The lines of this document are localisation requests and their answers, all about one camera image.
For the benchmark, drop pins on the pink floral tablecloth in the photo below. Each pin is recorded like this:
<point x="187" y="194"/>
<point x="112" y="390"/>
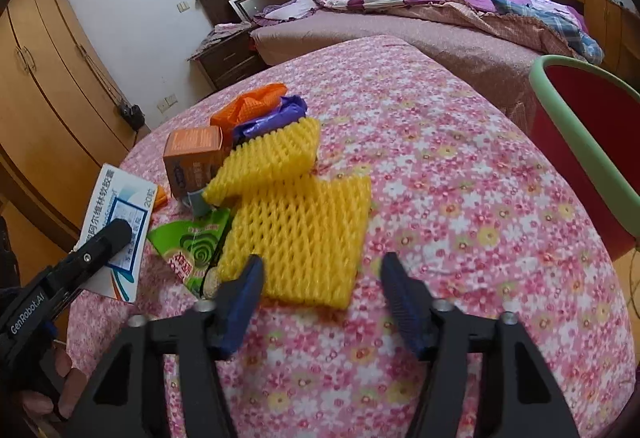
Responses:
<point x="471" y="207"/>

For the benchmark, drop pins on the wooden bed with headboard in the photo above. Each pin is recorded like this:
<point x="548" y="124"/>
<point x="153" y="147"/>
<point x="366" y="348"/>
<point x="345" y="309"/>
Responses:
<point x="496" y="68"/>

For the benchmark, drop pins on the purple plastic wrapper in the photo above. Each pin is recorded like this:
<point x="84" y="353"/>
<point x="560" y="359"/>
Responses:
<point x="290" y="110"/>

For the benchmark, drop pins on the blue plaid clothing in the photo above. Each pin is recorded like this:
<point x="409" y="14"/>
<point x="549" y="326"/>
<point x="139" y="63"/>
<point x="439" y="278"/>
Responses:
<point x="577" y="39"/>

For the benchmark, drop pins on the black plug on wall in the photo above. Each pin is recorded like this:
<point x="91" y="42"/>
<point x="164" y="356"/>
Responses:
<point x="132" y="114"/>

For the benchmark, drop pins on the orange cardboard box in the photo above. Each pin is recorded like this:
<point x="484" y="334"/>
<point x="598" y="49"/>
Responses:
<point x="192" y="157"/>

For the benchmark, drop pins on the small orange peel piece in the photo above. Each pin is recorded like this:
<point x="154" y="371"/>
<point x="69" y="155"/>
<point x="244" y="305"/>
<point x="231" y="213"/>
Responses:
<point x="161" y="198"/>

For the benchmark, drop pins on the person's left hand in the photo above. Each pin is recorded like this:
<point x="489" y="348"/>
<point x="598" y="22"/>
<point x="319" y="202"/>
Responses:
<point x="59" y="391"/>

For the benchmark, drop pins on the large yellow foam net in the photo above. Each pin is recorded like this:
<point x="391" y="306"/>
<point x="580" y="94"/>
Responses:
<point x="309" y="234"/>

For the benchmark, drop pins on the small yellow foam net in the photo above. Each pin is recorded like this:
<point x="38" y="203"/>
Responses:
<point x="283" y="154"/>

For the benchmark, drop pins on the dark wooden nightstand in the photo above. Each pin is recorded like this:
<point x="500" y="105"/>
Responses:
<point x="230" y="60"/>

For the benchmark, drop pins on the red bucket green rim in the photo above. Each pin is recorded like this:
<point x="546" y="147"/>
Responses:
<point x="587" y="125"/>

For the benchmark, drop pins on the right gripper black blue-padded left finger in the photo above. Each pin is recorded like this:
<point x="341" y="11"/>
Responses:
<point x="125" y="395"/>

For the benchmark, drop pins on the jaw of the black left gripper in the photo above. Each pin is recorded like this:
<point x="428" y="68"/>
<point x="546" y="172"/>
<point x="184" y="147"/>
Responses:
<point x="79" y="266"/>

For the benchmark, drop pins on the wooden wardrobe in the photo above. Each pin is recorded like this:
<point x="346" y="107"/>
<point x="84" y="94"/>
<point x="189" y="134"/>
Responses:
<point x="62" y="117"/>

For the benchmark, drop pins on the green snack wrapper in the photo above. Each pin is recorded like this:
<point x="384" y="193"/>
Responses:
<point x="192" y="247"/>

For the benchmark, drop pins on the white blue medicine box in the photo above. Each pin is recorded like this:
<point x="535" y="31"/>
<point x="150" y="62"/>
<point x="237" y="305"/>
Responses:
<point x="119" y="195"/>

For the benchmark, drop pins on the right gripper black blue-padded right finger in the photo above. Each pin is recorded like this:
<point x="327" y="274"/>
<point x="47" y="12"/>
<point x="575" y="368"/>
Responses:
<point x="519" y="396"/>

